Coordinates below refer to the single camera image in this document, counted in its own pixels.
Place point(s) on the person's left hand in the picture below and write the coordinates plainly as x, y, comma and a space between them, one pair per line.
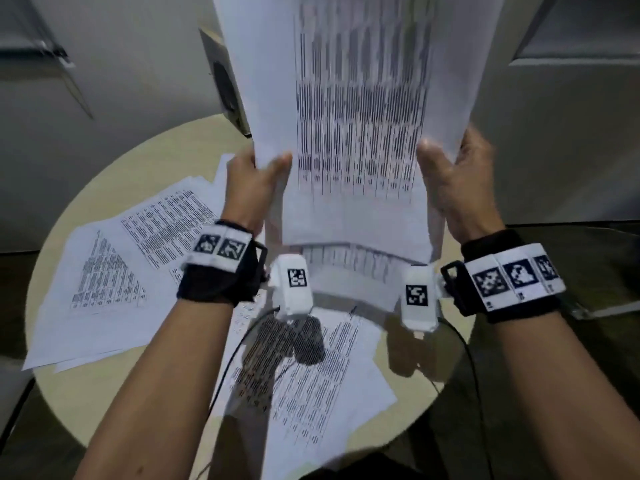
245, 194

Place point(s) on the person's right hand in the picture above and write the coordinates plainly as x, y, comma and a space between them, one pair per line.
465, 194

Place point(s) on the bundle of printed papers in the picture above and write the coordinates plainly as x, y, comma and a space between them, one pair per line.
360, 94

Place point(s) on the printed paper sheets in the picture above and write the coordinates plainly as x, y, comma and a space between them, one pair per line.
100, 334

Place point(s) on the person's right forearm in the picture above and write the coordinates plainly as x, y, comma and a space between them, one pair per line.
560, 404

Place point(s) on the person's left forearm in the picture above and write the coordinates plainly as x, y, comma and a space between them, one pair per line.
160, 394

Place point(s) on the round beige table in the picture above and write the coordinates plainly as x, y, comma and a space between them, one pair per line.
165, 149

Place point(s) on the black left wristband with markers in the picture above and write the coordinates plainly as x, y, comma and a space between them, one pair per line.
215, 284

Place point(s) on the black wristband with markers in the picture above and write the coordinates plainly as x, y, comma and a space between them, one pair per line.
215, 284
510, 304

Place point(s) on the black right wristband with markers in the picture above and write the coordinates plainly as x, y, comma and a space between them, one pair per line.
510, 304

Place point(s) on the white plastic tube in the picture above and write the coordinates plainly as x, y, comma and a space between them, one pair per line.
610, 309

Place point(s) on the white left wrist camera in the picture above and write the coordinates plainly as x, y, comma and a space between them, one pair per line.
295, 299

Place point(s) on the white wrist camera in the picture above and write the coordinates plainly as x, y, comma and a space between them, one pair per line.
295, 299
417, 314

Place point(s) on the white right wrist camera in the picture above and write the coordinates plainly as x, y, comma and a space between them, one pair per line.
417, 314

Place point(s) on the grey window frame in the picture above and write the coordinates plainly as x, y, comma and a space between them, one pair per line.
25, 49

